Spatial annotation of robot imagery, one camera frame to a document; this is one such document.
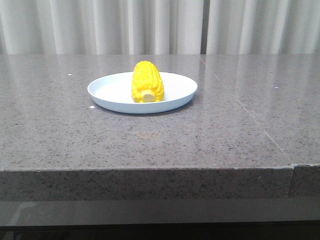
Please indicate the yellow corn cob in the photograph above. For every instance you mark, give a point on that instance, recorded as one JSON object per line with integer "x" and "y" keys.
{"x": 146, "y": 83}

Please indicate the white pleated curtain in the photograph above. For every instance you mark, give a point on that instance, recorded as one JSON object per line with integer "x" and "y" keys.
{"x": 159, "y": 27}

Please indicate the light blue round plate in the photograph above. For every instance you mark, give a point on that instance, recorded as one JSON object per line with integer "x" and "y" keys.
{"x": 113, "y": 92}

